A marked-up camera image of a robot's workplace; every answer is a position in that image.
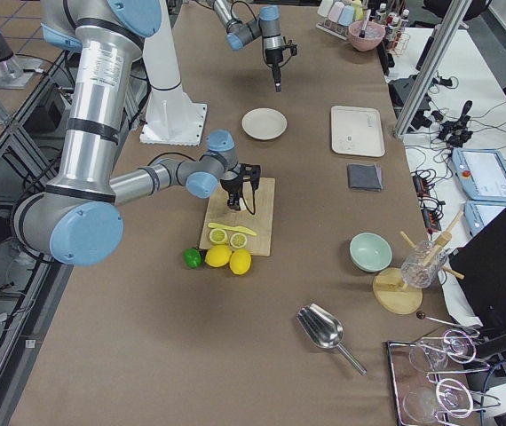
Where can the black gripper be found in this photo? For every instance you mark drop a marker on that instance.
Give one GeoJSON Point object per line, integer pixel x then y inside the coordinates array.
{"type": "Point", "coordinates": [273, 59]}
{"type": "Point", "coordinates": [230, 185]}

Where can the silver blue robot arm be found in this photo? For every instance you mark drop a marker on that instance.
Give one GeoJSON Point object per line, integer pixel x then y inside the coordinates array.
{"type": "Point", "coordinates": [76, 219]}
{"type": "Point", "coordinates": [266, 25]}

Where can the cream rabbit tray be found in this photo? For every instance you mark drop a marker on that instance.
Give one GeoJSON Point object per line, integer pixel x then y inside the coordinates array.
{"type": "Point", "coordinates": [356, 131]}

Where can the wooden cutting board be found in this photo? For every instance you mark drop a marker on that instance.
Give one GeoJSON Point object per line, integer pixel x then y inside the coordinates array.
{"type": "Point", "coordinates": [255, 214]}

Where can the yellow plastic knife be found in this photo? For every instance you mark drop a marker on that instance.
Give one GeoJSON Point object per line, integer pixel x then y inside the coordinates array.
{"type": "Point", "coordinates": [233, 228]}

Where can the lemon half upper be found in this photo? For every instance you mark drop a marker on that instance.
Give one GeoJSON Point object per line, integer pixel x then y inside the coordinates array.
{"type": "Point", "coordinates": [218, 236]}

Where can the lemon half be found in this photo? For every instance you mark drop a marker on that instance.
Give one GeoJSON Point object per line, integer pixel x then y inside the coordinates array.
{"type": "Point", "coordinates": [218, 236]}
{"type": "Point", "coordinates": [238, 240]}

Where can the lemon half lower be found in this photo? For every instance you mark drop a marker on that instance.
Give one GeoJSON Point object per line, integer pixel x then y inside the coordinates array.
{"type": "Point", "coordinates": [238, 240]}

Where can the white round plate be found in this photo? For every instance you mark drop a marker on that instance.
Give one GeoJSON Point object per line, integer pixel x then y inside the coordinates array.
{"type": "Point", "coordinates": [264, 123]}

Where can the whole yellow lemon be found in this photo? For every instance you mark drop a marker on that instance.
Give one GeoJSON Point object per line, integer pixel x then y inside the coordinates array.
{"type": "Point", "coordinates": [218, 256]}
{"type": "Point", "coordinates": [240, 261]}

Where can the green lime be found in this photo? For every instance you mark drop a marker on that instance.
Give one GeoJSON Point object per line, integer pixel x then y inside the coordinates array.
{"type": "Point", "coordinates": [193, 257]}

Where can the pink bowl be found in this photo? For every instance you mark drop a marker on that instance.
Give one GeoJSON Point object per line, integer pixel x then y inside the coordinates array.
{"type": "Point", "coordinates": [374, 34]}

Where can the folded grey cloth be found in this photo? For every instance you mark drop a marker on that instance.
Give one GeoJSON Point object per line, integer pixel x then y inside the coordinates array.
{"type": "Point", "coordinates": [365, 177]}

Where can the mint green bowl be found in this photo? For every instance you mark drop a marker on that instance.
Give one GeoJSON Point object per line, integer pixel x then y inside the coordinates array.
{"type": "Point", "coordinates": [370, 252]}

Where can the metal scoop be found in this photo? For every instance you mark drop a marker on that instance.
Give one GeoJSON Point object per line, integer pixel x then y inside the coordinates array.
{"type": "Point", "coordinates": [326, 331]}

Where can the wooden cup stand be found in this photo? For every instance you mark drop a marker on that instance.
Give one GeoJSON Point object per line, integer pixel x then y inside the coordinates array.
{"type": "Point", "coordinates": [393, 293]}

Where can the clear glass cup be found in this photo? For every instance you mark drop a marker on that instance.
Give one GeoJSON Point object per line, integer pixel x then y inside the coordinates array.
{"type": "Point", "coordinates": [422, 266]}

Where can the blue teach pendant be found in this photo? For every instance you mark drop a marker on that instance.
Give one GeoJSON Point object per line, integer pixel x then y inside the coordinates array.
{"type": "Point", "coordinates": [481, 173]}
{"type": "Point", "coordinates": [480, 213]}

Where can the upside down wine glass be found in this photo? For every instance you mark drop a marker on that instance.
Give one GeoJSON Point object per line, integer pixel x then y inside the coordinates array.
{"type": "Point", "coordinates": [432, 354]}

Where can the black monitor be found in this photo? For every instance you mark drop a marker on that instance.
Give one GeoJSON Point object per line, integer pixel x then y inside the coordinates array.
{"type": "Point", "coordinates": [482, 261]}

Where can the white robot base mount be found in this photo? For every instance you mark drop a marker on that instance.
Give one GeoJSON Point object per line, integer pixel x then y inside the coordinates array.
{"type": "Point", "coordinates": [172, 118]}

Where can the aluminium frame post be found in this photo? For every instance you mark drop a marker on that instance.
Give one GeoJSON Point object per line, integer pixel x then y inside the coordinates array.
{"type": "Point", "coordinates": [439, 46]}

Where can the wire glass rack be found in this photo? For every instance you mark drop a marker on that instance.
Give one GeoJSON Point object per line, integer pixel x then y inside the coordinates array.
{"type": "Point", "coordinates": [429, 379]}

